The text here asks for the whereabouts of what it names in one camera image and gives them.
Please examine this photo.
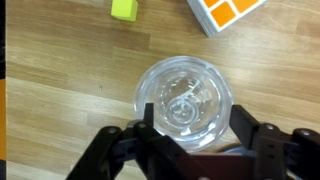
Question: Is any yellow-green cube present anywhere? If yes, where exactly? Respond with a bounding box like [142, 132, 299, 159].
[110, 0, 139, 23]

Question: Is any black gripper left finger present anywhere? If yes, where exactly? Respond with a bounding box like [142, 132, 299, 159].
[66, 103, 204, 180]

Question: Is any clear plastic cup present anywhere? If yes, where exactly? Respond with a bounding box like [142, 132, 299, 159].
[133, 55, 234, 153]

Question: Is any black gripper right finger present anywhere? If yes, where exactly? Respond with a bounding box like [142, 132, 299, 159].
[229, 104, 320, 180]

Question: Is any large white puzzle cube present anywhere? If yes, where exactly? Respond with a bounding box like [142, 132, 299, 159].
[186, 0, 268, 38]

